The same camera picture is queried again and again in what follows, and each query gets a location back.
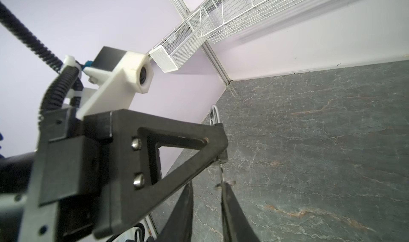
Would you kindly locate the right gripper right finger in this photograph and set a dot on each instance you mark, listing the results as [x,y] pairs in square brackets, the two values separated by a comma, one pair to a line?
[236,227]

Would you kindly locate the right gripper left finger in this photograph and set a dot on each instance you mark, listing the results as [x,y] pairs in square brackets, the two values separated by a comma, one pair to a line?
[179,225]

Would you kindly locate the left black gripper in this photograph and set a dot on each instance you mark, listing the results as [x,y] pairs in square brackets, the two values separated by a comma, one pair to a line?
[99,176]

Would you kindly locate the silver key with ring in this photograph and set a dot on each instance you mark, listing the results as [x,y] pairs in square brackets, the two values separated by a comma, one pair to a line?
[223,179]

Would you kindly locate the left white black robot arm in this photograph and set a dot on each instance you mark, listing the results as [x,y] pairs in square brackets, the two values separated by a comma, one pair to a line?
[82,29]

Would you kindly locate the white mesh box basket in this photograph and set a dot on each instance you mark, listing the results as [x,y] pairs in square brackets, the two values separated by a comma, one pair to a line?
[177,47]

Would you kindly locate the aluminium enclosure frame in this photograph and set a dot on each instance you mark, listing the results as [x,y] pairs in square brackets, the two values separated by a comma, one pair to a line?
[194,17]

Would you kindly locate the white wire shelf basket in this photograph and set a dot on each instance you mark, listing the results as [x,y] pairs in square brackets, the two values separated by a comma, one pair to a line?
[220,19]

